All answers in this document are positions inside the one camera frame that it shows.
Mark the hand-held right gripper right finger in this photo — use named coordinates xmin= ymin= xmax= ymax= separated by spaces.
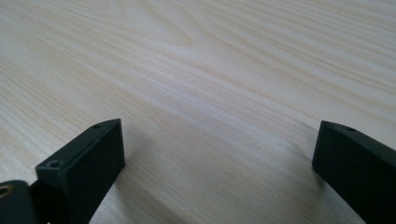
xmin=312 ymin=120 xmax=396 ymax=224

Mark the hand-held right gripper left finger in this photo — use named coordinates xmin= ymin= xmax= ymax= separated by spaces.
xmin=29 ymin=118 xmax=126 ymax=224

